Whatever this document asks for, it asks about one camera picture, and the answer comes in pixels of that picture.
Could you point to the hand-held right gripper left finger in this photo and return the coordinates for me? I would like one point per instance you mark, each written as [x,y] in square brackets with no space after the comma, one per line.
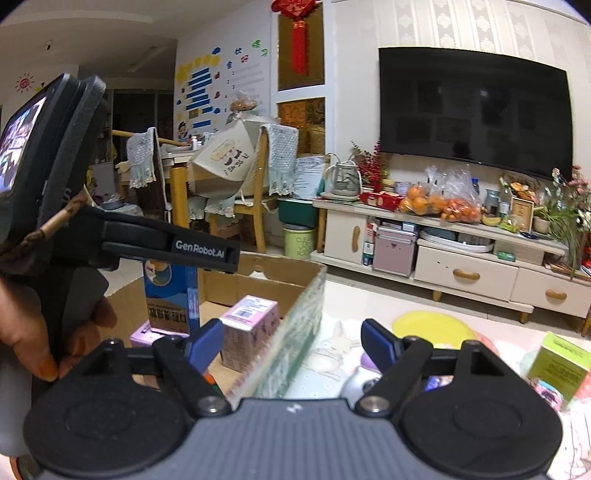
[205,344]

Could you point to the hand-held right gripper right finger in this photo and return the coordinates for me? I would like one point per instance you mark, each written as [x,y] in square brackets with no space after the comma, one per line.
[378,344]

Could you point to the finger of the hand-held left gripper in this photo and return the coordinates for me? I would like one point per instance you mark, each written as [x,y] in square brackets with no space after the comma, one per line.
[184,249]

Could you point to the white item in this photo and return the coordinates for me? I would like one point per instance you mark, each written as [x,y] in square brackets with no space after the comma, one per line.
[362,383]

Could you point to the pale pink small box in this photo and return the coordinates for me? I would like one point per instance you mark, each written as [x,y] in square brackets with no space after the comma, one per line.
[249,332]

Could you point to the blue drink carton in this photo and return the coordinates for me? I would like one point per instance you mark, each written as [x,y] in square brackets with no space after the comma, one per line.
[171,295]

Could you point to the purple printed box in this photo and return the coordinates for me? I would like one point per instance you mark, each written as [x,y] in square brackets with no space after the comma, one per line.
[142,334]

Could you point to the cardboard box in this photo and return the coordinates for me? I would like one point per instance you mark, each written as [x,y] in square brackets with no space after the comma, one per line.
[258,288]

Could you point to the person's left hand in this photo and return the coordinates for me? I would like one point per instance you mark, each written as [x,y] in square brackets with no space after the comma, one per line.
[23,332]

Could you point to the printed table cloth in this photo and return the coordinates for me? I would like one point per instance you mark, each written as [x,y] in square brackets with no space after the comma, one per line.
[332,350]

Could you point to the yellow plate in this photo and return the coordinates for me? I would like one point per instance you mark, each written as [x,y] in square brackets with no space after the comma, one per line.
[429,327]

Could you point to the wooden chair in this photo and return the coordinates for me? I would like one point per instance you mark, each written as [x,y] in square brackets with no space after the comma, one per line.
[258,217]
[161,184]

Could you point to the lace chair cover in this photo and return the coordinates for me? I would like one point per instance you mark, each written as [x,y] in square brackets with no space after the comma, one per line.
[280,157]
[141,157]

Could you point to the pink case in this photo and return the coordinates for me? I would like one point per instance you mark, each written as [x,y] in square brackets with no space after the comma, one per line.
[392,254]

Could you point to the beige tote bag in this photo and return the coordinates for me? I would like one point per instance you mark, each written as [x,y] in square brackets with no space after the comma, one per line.
[226,159]

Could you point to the white milk carton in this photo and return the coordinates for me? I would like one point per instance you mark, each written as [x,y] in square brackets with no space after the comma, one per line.
[367,244]

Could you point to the cream television cabinet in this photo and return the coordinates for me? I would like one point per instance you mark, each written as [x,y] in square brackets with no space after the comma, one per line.
[466,274]

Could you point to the light green bucket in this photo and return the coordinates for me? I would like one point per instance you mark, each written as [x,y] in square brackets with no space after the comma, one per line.
[299,242]

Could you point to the dark green storage box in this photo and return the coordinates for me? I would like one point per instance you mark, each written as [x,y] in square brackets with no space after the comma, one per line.
[295,211]

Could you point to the stack of white plates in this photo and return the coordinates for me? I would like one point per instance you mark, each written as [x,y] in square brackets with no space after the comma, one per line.
[455,242]

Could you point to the white paper sheet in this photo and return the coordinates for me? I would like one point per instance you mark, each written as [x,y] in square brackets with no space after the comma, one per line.
[310,177]

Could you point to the red flat box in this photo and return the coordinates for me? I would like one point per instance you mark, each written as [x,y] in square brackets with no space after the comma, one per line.
[381,198]

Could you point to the plastic bag of oranges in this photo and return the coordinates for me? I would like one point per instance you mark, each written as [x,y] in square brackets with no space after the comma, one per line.
[461,207]
[422,201]

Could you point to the small green packet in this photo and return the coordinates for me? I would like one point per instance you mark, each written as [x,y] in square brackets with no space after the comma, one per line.
[505,256]

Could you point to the bagged snack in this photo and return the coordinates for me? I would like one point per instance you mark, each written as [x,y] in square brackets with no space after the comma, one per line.
[242,104]

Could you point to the glass kettle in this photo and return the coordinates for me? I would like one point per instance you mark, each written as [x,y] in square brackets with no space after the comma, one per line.
[342,182]

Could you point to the banana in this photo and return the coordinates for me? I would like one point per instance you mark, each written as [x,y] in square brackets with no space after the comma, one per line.
[491,220]

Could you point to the pink printed packet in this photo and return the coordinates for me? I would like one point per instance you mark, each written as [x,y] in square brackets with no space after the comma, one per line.
[547,394]

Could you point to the red berry bouquet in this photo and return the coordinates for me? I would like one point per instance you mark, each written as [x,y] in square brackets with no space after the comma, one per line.
[369,161]

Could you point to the glass jar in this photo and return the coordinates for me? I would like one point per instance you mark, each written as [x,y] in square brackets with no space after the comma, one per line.
[492,201]

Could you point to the potted plant with flowers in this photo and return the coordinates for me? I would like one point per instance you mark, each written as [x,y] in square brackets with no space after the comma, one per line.
[561,217]

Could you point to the black television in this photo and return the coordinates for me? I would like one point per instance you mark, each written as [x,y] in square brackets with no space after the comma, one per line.
[475,101]

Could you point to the sun wall sticker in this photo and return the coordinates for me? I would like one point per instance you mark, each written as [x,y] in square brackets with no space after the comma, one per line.
[25,84]

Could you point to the colourful wall poster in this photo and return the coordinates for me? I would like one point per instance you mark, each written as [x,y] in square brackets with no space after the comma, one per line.
[217,87]

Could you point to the wooden picture frame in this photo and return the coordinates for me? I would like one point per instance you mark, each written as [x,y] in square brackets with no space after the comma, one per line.
[522,214]

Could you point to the red knot wall ornament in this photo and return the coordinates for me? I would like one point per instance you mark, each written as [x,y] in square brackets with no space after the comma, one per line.
[300,37]

